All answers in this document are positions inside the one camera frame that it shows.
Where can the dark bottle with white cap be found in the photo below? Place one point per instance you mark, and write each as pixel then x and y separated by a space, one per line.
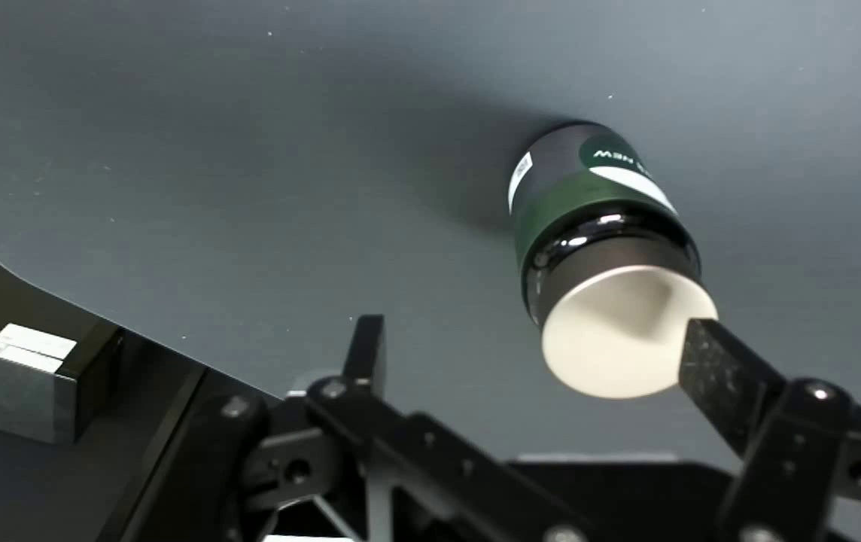
pixel 608 273

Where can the black box with white block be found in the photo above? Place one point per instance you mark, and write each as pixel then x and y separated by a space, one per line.
pixel 55 408

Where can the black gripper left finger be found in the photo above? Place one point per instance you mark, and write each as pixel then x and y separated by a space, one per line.
pixel 364 355

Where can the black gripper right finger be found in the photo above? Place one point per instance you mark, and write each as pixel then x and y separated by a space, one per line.
pixel 730 383

